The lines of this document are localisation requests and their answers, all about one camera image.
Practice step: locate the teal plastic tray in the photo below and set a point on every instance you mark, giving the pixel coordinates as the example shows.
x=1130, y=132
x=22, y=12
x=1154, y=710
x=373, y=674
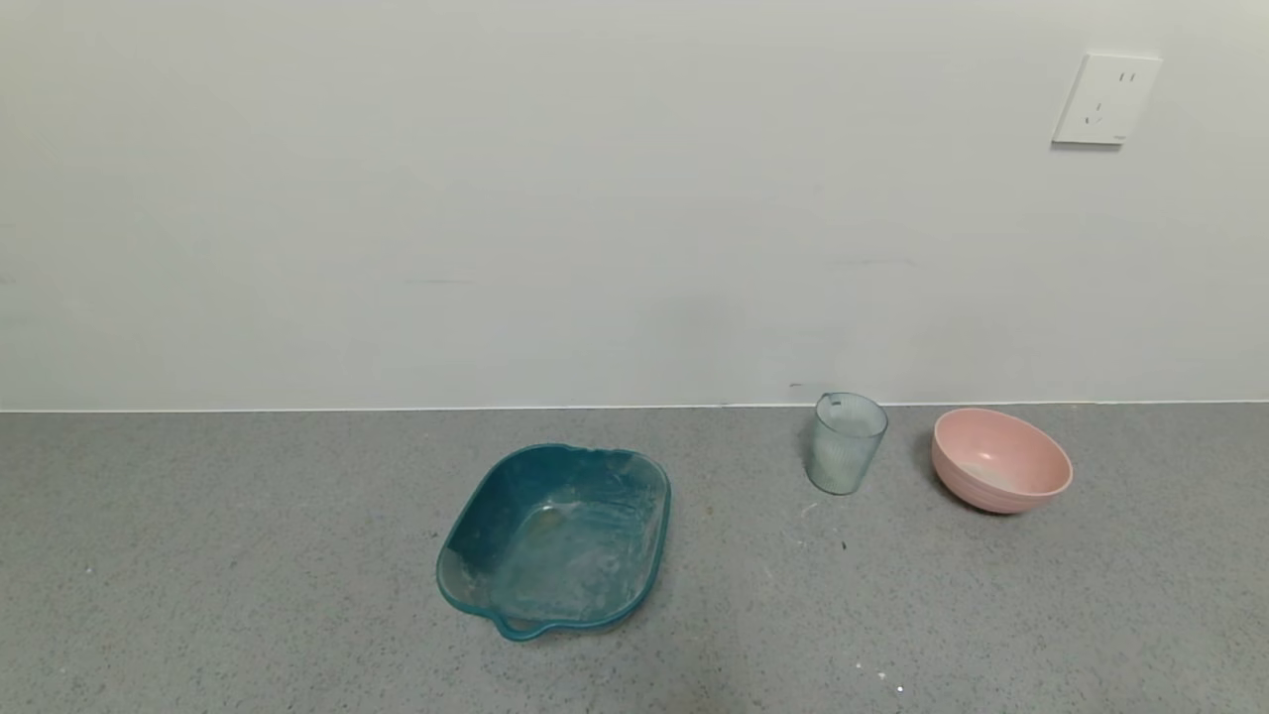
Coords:
x=555, y=555

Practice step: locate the pink bowl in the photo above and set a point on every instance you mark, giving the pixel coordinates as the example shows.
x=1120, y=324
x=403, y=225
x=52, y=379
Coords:
x=1001, y=466

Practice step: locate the white wall socket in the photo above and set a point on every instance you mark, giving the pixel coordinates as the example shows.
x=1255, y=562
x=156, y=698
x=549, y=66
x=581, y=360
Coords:
x=1105, y=99

